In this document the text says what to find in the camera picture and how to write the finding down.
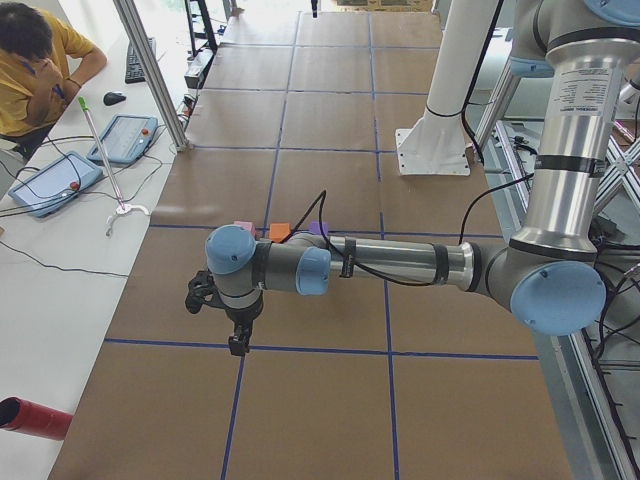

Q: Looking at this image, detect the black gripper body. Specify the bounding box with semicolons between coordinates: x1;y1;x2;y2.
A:
226;305;261;340

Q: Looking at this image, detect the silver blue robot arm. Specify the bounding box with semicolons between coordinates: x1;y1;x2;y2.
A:
185;1;639;356

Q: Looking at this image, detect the pink block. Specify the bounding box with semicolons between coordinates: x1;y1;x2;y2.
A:
233;220;258;239

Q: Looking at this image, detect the orange block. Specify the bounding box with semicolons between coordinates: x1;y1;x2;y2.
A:
268;222;292;243

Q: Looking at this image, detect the purple block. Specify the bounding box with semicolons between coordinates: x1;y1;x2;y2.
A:
308;221;330;236

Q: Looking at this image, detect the reacher grabber stick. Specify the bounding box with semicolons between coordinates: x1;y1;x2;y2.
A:
78;96;150;237

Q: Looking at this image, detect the brown paper mat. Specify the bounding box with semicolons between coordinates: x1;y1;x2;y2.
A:
51;10;572;479

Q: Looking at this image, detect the far teach pendant tablet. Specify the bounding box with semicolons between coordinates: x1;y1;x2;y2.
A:
99;114;158;165

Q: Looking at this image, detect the teach pendant tablet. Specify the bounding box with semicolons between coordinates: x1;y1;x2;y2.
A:
8;151;103;218
99;114;158;165

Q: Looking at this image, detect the red cardboard tube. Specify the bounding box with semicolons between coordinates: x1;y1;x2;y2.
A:
1;397;73;441

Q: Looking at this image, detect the blue tape strip lengthwise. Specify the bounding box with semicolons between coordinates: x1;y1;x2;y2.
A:
367;13;401;480

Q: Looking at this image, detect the near teach pendant tablet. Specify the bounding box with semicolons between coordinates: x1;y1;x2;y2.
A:
8;151;103;218

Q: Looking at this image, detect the black computer mouse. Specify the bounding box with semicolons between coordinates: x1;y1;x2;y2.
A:
103;91;127;106

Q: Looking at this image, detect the black keyboard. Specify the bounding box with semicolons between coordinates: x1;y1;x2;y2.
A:
124;42;146;84

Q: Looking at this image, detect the person in yellow shirt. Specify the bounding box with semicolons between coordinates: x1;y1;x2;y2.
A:
1;2;107;160

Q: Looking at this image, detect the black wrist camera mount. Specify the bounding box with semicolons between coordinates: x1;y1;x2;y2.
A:
185;270;224;314

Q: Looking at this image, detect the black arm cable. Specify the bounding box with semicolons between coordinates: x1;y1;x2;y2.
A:
284;172;536;288

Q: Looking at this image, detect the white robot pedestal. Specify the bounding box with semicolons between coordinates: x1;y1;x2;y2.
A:
396;0;502;176

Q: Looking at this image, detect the aluminium frame post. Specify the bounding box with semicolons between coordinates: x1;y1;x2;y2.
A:
113;0;190;152

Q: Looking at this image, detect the aluminium frame rail right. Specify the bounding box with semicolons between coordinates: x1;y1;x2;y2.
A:
533;333;639;479

